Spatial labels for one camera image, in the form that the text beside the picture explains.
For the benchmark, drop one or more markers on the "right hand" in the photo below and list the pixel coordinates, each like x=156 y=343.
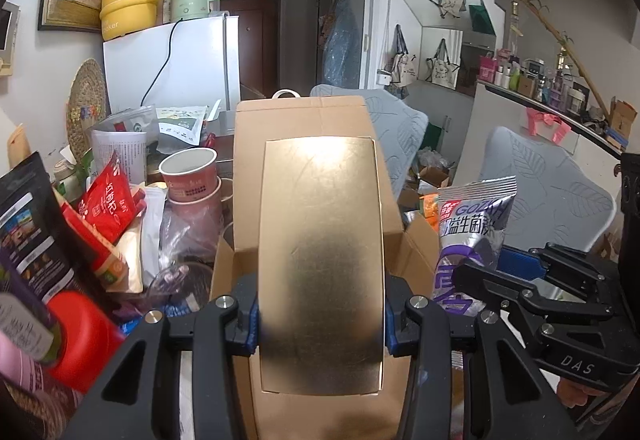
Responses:
x=572 y=394

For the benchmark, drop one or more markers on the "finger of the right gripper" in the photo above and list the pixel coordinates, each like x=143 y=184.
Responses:
x=560 y=336
x=564 y=274

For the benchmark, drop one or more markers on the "near grey chair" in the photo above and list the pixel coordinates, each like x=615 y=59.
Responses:
x=556 y=202

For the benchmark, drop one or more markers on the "silver purple snack pouch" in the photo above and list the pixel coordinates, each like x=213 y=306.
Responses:
x=472 y=221

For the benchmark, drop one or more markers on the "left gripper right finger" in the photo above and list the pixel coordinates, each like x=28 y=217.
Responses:
x=505 y=396

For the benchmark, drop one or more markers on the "white refrigerator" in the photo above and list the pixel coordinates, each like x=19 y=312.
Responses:
x=184 y=64

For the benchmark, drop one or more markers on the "red snack packet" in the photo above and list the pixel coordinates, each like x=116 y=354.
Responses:
x=108 y=205

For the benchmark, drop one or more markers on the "pink paper cup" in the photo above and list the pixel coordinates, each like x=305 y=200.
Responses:
x=190 y=175

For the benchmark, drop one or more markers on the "woven round mat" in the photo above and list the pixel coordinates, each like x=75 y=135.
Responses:
x=85 y=107

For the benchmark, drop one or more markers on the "dark lidded jar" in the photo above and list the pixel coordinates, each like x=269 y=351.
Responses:
x=26 y=321

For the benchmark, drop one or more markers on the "yellow pot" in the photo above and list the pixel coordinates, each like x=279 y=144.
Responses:
x=122 y=17

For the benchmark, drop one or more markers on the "wall intercom panel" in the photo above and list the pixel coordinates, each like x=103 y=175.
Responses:
x=10 y=16

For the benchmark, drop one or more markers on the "red cylindrical canister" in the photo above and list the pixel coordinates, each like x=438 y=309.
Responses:
x=89 y=340

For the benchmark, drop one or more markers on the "grey chair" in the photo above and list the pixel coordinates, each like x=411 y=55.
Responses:
x=556 y=202
x=399 y=129

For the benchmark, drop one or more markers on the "left tote bag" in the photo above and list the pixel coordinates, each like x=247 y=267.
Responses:
x=404 y=62

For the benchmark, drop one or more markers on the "brown door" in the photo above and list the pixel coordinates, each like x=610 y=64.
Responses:
x=259 y=29

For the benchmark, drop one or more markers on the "far grey chair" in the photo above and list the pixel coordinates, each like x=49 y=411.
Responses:
x=399 y=129

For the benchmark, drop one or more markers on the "black coffee bag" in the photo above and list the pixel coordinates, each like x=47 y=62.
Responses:
x=36 y=242

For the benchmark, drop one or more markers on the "gold rectangular box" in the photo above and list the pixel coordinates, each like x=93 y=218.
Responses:
x=321 y=292

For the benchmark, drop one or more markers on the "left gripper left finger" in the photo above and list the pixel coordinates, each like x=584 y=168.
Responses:
x=137 y=395

